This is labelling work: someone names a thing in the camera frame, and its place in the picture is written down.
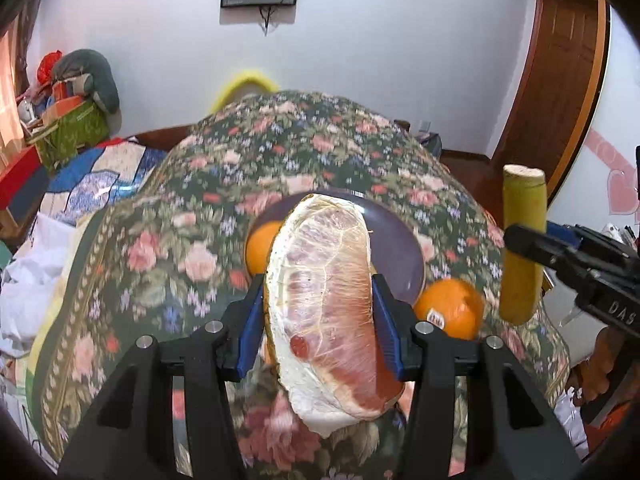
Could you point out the pink heart wall decoration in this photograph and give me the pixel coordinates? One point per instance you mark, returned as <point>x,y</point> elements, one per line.
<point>612,170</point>

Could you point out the orange with sticker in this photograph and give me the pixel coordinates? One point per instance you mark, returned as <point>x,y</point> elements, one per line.
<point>452,310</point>

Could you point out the plastic-wrapped pomelo wedge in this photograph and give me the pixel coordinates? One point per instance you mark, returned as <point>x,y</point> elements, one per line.
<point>327,310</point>

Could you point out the yellow plush object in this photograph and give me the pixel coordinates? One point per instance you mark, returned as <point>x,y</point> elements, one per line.
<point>240,85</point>

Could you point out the floral blanket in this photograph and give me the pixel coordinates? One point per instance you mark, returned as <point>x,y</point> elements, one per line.
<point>195,240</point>

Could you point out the white crumpled cloth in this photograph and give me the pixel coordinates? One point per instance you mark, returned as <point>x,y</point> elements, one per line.
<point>35,280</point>

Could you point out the blue patterned quilt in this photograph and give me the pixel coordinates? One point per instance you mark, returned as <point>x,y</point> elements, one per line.
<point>92,180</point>

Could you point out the purple plate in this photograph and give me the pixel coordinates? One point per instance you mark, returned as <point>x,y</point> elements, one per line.
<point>395,255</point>

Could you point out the wooden door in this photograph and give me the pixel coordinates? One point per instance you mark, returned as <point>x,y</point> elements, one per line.
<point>555,85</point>

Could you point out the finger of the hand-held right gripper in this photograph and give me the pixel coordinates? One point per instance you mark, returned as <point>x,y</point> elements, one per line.
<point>537,247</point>
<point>570,232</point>

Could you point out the green patterned box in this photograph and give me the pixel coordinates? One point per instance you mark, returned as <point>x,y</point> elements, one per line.
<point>72,130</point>

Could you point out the orange curtain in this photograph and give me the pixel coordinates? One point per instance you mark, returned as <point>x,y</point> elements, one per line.
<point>11,90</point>

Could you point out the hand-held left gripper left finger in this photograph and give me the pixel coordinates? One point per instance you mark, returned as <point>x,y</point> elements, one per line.
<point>250,332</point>

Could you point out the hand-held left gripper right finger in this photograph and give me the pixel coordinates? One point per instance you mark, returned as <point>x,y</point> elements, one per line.
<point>385,332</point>

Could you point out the red cabinet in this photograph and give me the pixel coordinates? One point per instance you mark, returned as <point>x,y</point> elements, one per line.
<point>20,182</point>

